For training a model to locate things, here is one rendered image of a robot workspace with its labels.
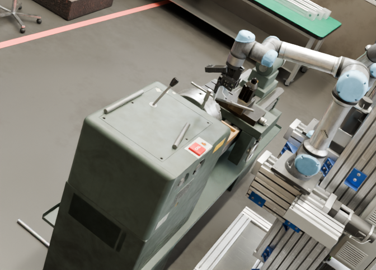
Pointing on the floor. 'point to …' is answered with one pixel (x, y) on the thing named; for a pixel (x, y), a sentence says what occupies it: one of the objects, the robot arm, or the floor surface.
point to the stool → (17, 12)
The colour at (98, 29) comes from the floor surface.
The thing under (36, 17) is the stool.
